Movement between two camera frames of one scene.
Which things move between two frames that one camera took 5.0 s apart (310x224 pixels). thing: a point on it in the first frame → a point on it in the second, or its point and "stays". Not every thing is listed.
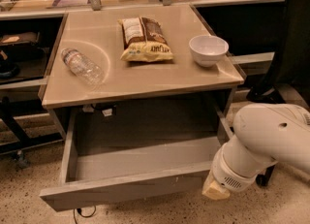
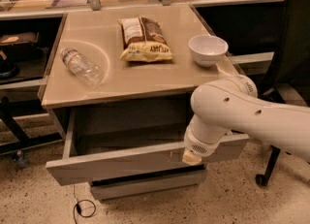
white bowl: [207, 49] stays
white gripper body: [230, 174] → [200, 145]
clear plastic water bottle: [82, 67] stays
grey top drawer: [138, 173] → [108, 143]
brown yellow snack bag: [144, 41] stays
